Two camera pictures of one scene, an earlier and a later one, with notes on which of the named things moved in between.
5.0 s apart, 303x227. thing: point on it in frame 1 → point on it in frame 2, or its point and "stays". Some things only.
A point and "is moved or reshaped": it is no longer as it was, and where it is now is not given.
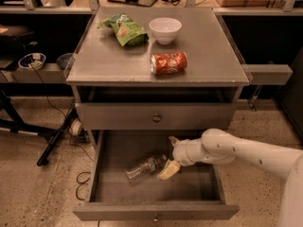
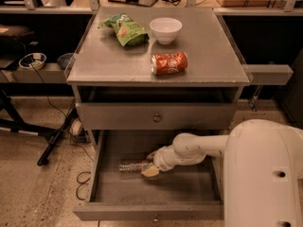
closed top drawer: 156,115 stays
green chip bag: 128,31 stays
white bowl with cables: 32,61 stays
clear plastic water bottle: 145,167 is moved or reshaped
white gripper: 180,152 → 162,159
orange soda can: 169,62 stays
